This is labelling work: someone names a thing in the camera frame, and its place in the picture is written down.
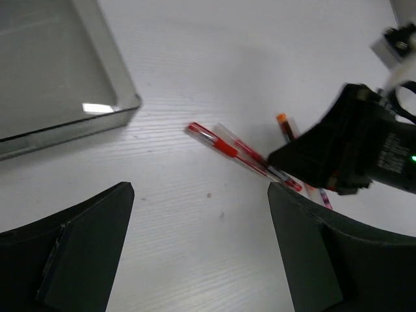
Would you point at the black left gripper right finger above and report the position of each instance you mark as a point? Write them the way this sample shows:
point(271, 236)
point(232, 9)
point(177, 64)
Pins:
point(335, 263)

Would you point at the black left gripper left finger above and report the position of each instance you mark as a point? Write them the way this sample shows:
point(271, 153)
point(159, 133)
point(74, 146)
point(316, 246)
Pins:
point(68, 260)

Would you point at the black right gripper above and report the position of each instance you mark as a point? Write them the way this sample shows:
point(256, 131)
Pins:
point(364, 137)

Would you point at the dark red gel pen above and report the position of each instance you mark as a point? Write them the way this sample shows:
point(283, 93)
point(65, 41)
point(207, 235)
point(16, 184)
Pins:
point(249, 154)

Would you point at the clear plastic organizer box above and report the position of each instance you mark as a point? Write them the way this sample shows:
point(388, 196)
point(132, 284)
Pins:
point(62, 75)

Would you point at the red pen with clip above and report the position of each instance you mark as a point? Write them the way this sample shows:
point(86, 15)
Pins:
point(286, 128)

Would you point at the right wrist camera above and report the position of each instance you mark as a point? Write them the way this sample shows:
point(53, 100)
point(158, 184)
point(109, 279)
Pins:
point(396, 50)

